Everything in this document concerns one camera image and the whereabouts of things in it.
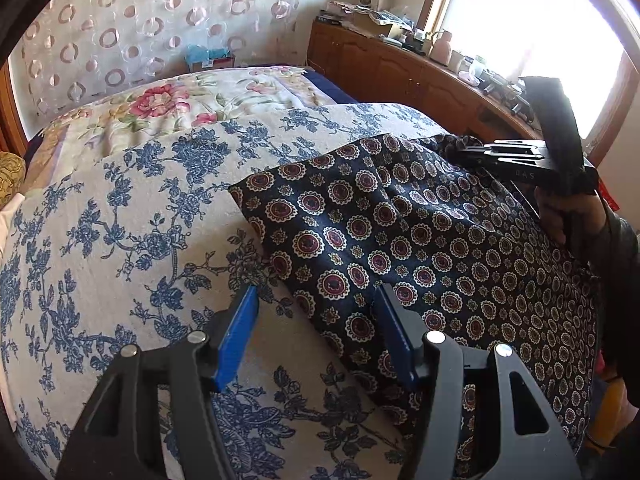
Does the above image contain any navy blue mattress cover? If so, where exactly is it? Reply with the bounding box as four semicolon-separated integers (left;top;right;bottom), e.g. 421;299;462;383
299;66;359;106

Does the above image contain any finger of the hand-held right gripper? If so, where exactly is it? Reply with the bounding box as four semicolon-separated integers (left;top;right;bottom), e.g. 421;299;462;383
454;141;552;169

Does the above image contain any person's right hand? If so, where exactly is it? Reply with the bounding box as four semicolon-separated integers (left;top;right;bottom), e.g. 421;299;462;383
531;186;609;252

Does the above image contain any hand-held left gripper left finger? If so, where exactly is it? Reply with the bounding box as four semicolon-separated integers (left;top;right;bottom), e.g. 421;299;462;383
55;285;261;480

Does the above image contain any blue tissue box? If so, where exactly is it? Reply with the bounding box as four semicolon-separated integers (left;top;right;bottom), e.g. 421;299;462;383
185;43;236;74

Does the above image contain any blue floral bed sheet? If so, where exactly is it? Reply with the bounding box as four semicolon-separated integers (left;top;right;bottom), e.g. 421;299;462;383
0;101;452;480

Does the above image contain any red paper decoration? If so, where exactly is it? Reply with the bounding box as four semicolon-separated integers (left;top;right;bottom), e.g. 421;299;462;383
596;174;622;212

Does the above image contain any pile of assorted clutter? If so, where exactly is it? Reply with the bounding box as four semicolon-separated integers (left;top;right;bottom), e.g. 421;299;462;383
315;0;417;44

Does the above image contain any navy medallion print garment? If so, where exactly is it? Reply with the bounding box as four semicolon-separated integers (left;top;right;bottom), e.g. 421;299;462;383
227;132;602;480

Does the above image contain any red-brown wooden wardrobe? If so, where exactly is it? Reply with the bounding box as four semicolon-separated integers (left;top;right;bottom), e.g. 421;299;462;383
0;57;32;157

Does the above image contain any person's right forearm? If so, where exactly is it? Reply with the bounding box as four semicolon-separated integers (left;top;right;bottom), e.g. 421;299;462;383
584;204;640;453

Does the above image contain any pink thermos jug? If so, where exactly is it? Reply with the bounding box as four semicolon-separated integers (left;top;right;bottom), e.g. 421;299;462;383
429;28;454;64

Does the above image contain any circle pattern sheer curtain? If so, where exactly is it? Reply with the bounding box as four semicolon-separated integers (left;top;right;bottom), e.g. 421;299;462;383
19;0;322;119

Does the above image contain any pink floral quilt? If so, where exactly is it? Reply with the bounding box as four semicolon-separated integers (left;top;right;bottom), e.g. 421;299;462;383
34;64;322;172

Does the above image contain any bright window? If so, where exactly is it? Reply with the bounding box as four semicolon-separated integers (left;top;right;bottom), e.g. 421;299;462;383
424;0;640;147

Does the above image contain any gold patterned pillow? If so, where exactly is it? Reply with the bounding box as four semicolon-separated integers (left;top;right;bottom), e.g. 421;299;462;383
0;152;29;209

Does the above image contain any long wooden cabinet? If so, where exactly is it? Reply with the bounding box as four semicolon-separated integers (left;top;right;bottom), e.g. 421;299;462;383
306;16;547;147

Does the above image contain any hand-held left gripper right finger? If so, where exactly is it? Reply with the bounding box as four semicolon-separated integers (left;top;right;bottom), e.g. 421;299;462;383
374;284;583;480

